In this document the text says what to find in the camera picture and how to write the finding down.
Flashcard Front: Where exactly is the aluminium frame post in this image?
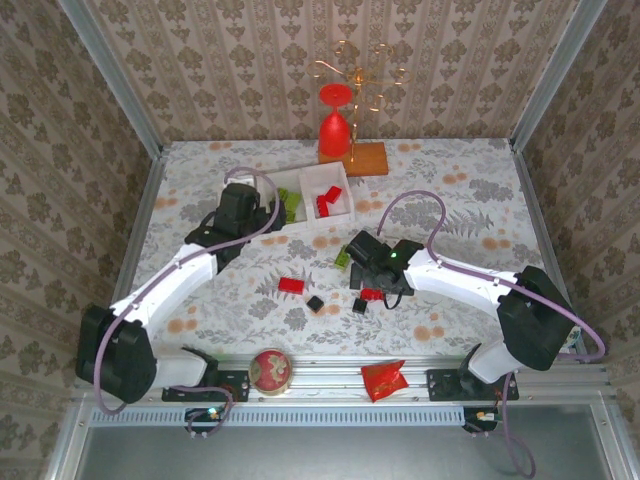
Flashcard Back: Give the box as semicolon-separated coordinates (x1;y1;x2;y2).
508;0;610;151
55;0;166;159

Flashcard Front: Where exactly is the red plastic goblet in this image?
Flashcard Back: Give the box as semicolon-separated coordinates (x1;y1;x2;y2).
318;83;354;157

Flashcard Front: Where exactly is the wide aluminium beam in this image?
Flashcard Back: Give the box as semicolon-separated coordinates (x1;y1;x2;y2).
73;363;610;404

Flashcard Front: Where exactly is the aluminium frame rail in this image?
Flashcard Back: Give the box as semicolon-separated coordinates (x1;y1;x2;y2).
107;147;170;314
508;139;592;365

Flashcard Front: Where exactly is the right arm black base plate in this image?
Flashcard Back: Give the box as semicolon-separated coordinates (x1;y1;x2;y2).
426;368;520;403

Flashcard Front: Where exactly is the white three-compartment container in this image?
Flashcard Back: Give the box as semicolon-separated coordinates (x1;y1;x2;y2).
227;160;358;234

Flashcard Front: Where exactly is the white slotted cable duct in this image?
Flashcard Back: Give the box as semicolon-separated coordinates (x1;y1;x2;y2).
89;407;464;427

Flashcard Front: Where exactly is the gold wire stand wooden base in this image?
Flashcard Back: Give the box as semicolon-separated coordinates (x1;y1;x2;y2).
306;38;412;179

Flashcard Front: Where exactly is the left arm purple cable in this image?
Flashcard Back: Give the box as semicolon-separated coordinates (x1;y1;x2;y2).
92;167;281;441

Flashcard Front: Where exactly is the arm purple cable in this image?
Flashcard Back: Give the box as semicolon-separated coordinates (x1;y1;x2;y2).
92;167;281;441
375;189;606;477

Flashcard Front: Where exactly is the black cable connector bracket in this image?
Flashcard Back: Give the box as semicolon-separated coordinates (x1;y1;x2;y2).
462;407;501;435
184;405;224;435

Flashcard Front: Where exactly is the leaf-patterned round plate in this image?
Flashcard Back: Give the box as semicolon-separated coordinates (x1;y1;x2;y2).
564;324;585;355

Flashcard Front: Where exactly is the round red patterned tin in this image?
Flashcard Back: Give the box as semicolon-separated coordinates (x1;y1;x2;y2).
248;347;294;397

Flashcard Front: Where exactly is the grey metal sheet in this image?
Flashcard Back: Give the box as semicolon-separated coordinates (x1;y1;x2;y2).
74;424;609;480

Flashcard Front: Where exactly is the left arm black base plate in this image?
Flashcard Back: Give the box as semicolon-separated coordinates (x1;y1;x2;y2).
161;369;250;403

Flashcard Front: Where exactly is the red snack packet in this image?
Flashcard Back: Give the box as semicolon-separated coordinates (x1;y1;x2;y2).
360;358;409;404

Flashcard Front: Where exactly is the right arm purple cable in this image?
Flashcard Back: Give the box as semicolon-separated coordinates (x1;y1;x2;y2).
375;189;606;477

